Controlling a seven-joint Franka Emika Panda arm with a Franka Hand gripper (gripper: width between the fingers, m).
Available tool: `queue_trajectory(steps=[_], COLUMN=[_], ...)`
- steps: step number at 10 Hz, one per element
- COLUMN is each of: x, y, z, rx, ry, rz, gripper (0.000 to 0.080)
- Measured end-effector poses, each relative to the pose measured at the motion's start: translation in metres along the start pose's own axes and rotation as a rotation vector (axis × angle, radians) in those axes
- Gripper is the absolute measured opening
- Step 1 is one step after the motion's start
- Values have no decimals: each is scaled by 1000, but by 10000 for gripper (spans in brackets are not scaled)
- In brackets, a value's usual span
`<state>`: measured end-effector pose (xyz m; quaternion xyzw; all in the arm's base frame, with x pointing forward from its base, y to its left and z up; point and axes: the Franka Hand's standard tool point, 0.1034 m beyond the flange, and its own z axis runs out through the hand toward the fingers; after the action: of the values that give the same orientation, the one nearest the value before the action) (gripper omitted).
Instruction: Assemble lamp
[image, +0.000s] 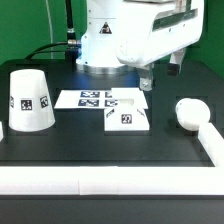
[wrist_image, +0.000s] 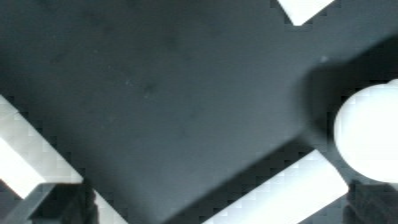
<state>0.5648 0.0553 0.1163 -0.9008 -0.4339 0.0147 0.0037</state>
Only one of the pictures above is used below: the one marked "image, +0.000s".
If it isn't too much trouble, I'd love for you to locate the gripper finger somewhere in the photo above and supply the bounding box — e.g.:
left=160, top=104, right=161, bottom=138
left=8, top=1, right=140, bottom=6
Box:
left=138, top=64, right=154, bottom=91
left=167, top=48, right=186, bottom=76

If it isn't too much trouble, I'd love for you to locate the white front wall rail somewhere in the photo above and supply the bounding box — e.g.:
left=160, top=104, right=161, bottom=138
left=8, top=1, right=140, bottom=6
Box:
left=0, top=167, right=224, bottom=195

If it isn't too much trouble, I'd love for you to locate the white left wall rail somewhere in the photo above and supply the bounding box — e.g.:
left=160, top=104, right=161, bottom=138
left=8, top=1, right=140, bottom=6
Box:
left=0, top=121, right=4, bottom=142

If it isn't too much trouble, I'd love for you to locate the black cable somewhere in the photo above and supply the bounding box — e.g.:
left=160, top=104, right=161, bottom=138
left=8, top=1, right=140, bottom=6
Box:
left=25, top=0, right=82, bottom=60

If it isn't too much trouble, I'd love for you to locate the white lamp bulb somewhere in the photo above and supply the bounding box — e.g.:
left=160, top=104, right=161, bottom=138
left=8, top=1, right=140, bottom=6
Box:
left=175, top=98, right=211, bottom=131

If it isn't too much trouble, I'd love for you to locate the white marker sheet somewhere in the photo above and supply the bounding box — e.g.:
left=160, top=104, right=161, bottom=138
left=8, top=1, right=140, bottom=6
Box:
left=54, top=90, right=117, bottom=109

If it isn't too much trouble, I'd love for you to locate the white lamp shade cone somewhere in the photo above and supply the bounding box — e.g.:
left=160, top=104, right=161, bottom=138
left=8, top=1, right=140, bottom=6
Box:
left=9, top=69, right=55, bottom=132

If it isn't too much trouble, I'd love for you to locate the white cable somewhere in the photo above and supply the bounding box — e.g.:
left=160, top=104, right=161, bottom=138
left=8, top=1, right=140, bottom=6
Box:
left=45, top=0, right=55, bottom=60

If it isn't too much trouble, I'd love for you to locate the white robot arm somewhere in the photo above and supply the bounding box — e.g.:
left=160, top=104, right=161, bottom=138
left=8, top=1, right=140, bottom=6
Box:
left=77, top=0, right=204, bottom=91

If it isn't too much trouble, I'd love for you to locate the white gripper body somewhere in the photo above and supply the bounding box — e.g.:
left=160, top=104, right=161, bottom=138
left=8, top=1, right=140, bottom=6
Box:
left=116, top=0, right=204, bottom=68

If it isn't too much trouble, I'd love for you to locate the white lamp base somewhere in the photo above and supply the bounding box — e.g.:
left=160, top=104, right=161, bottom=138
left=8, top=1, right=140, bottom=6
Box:
left=104, top=88, right=150, bottom=131

